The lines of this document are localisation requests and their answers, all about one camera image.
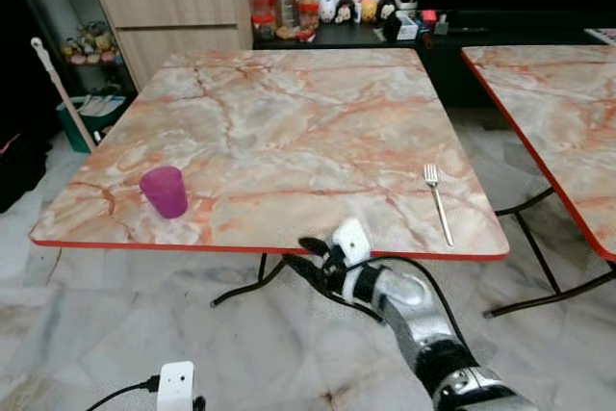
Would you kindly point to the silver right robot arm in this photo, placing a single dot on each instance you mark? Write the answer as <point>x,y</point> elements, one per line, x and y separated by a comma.
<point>404,300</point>

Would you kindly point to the silver metal fork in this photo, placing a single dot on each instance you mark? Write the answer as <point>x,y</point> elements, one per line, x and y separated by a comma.
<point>438,201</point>

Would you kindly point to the purple plastic cup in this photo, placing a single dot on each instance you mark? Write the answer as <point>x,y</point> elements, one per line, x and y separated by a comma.
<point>165,192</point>

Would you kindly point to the black television console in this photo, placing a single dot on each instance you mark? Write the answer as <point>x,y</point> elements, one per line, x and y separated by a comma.
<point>443,69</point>

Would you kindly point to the small jar red lid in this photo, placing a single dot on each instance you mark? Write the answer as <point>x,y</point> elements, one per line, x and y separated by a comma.
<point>309,15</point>
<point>263,25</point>

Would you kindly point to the white round figurine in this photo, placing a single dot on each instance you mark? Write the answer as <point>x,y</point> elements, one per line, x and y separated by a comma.
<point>327,10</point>

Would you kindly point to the small white box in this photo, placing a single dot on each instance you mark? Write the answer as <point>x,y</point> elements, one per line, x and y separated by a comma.
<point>404,27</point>

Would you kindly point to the black round figurine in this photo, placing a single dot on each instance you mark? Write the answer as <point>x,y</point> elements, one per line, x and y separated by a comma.
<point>386,10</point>
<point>346,11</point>

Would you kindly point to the yellow round figurine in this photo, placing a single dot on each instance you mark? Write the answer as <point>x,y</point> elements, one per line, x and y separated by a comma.
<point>367,9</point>

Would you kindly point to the green bin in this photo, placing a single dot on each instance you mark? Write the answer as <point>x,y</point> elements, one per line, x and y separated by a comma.
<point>101,122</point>

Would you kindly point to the small red object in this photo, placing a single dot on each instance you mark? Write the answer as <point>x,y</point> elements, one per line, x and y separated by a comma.
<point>429,18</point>

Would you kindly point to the light wooden cabinet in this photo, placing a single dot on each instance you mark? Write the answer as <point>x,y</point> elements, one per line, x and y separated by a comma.
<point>173,7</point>

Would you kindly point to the pale broom stick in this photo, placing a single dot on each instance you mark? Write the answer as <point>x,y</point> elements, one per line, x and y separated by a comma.
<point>63,93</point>

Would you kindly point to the row of small toy figures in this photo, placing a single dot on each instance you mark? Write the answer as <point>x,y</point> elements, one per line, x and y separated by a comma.
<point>91,43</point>

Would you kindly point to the flat printed magazine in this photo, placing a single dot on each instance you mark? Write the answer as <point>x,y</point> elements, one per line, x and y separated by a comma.
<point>603,35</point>

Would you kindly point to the black display shelf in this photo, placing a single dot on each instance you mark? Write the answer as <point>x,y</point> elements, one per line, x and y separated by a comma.
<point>43,7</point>

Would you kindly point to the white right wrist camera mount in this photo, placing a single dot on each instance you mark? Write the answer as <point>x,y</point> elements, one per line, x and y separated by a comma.
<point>350,240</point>

